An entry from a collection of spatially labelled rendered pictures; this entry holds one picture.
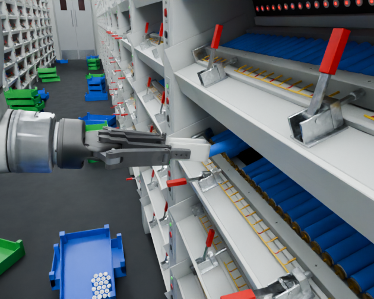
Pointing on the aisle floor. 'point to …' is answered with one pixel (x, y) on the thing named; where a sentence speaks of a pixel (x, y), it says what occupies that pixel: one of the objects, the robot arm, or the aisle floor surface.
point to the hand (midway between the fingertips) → (187, 149)
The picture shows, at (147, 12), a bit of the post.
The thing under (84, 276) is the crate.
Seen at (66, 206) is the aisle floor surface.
